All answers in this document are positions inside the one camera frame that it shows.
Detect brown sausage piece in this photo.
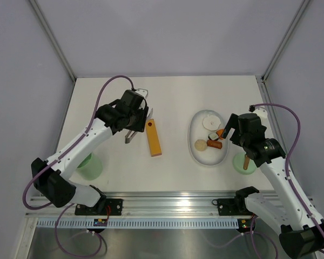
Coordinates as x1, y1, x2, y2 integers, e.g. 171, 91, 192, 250
207, 140, 222, 149

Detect white oval plate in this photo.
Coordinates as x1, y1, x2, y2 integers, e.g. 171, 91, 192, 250
188, 110, 229, 166

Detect aluminium frame post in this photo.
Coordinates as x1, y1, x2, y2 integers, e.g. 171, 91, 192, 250
261, 0, 312, 84
27, 0, 77, 84

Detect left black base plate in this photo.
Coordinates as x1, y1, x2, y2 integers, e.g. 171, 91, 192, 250
75, 198, 123, 216

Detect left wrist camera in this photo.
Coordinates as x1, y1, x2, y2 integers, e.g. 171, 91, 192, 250
134, 88, 149, 99

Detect green lid with handle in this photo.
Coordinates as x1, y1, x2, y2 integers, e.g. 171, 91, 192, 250
232, 153, 257, 175

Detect yellow wooden block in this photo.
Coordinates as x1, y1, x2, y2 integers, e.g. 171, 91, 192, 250
145, 119, 162, 157

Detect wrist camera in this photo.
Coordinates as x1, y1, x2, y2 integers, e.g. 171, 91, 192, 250
249, 105, 268, 120
134, 88, 149, 99

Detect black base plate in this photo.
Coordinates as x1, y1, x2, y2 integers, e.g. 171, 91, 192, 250
75, 198, 123, 216
212, 198, 254, 216

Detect green lunch cup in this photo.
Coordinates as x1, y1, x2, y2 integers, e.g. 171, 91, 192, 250
76, 153, 103, 181

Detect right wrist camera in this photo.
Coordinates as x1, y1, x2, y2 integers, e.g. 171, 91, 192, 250
249, 105, 268, 120

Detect metal tongs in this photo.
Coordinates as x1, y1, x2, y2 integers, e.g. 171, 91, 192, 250
124, 108, 154, 145

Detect aluminium mounting rail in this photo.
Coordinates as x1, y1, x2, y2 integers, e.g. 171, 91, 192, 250
25, 191, 285, 219

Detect right aluminium frame post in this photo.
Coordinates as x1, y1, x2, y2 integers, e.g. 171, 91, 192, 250
261, 0, 312, 84

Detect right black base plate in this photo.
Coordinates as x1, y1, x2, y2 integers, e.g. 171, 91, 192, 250
212, 198, 254, 216

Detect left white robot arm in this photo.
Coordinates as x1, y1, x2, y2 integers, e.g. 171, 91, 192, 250
31, 88, 150, 215

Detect perforated cable tray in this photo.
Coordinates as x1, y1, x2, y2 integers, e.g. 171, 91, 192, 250
37, 218, 239, 229

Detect orange toy carrot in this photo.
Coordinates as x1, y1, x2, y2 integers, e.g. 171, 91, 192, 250
216, 128, 224, 140

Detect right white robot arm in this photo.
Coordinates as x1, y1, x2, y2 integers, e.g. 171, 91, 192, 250
221, 113, 324, 258

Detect left aluminium frame post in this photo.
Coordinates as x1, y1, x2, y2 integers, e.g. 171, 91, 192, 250
27, 0, 77, 84

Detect sushi roll piece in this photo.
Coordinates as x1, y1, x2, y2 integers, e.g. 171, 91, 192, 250
208, 132, 219, 141

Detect white round rice cake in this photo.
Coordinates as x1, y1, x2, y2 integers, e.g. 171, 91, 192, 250
202, 115, 221, 131

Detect cream steamed bun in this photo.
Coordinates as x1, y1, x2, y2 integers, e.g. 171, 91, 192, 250
194, 139, 207, 152

